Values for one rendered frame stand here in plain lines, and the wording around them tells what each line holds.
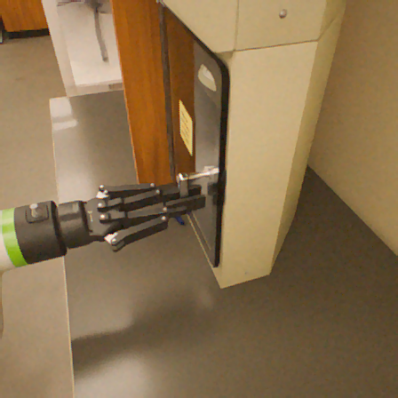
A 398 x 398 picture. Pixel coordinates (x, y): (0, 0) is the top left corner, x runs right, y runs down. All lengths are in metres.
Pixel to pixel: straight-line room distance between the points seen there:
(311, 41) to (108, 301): 0.57
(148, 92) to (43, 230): 0.42
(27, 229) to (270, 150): 0.37
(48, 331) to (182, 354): 1.29
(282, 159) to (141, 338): 0.40
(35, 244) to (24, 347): 1.35
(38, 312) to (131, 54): 1.46
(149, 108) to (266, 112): 0.41
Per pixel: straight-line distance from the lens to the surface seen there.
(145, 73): 0.84
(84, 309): 0.77
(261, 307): 0.74
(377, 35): 0.92
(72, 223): 0.59
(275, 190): 0.62
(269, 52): 0.48
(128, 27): 0.81
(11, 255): 0.60
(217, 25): 0.44
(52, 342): 1.88
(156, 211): 0.60
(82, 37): 1.87
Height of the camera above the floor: 1.56
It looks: 42 degrees down
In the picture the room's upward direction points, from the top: straight up
